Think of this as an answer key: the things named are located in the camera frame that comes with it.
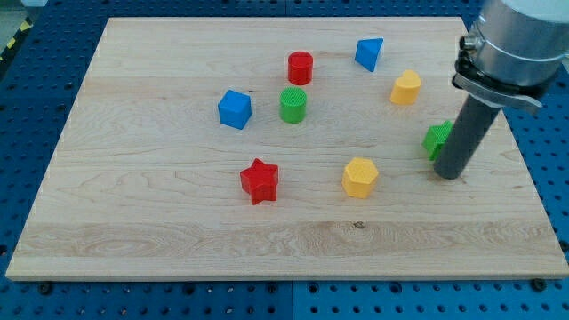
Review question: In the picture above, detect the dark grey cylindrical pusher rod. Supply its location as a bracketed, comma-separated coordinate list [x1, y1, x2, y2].
[434, 95, 500, 180]

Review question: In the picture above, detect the green star block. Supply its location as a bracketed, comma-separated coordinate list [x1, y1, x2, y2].
[421, 120, 453, 161]

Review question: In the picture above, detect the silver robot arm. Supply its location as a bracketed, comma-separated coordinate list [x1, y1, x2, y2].
[434, 0, 568, 180]

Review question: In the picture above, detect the red star block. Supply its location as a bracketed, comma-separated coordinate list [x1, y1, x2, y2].
[240, 158, 279, 205]

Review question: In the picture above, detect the yellow heart block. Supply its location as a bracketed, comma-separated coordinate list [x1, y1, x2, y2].
[389, 69, 422, 105]

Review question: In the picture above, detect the blue triangle block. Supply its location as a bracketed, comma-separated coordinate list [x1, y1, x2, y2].
[355, 37, 384, 72]

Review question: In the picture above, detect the yellow hexagon block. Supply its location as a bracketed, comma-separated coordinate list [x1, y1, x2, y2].
[341, 157, 379, 199]

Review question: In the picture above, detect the black screw bolt right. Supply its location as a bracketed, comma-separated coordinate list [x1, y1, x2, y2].
[530, 278, 548, 292]

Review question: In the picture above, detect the black screw bolt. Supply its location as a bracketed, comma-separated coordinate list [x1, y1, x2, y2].
[37, 282, 53, 295]
[530, 278, 548, 292]

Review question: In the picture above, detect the red cylinder block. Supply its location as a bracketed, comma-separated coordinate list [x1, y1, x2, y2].
[288, 51, 314, 85]

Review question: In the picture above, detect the green cylinder block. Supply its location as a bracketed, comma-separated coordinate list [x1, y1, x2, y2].
[279, 87, 308, 124]

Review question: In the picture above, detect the blue cube block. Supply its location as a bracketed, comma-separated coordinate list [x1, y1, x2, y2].
[218, 90, 252, 130]

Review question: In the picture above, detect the wooden board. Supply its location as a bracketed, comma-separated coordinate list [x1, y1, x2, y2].
[6, 17, 568, 282]

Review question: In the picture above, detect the black screw bolt left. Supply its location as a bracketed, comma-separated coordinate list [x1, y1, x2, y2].
[37, 282, 53, 295]

